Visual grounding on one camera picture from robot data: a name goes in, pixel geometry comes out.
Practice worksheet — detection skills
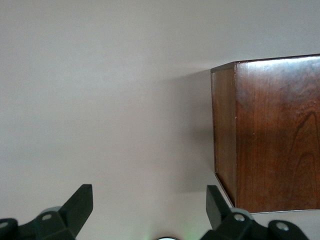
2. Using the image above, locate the dark red wooden cabinet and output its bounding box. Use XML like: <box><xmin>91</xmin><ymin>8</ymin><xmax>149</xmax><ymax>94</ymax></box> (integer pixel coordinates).
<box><xmin>210</xmin><ymin>53</ymin><xmax>320</xmax><ymax>214</ymax></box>

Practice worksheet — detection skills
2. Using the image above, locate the brown table cloth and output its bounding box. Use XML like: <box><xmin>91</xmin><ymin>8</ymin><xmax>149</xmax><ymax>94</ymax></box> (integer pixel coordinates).
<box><xmin>0</xmin><ymin>0</ymin><xmax>320</xmax><ymax>240</ymax></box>

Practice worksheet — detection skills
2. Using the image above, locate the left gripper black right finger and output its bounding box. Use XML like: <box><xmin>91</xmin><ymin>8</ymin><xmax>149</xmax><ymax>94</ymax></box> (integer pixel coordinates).
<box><xmin>202</xmin><ymin>185</ymin><xmax>311</xmax><ymax>240</ymax></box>

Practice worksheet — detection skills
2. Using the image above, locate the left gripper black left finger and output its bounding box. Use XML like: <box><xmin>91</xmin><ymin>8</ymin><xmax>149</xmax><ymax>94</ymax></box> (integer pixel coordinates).
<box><xmin>0</xmin><ymin>184</ymin><xmax>94</xmax><ymax>240</ymax></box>

